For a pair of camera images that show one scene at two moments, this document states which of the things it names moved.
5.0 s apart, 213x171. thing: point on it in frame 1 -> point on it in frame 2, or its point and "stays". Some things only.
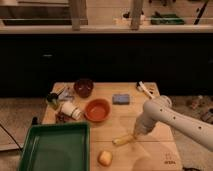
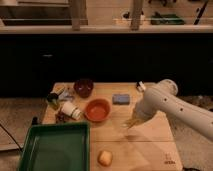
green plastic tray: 56,147 stays
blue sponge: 120,99 stays
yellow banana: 122,140 -> 134,122
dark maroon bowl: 83,87 stays
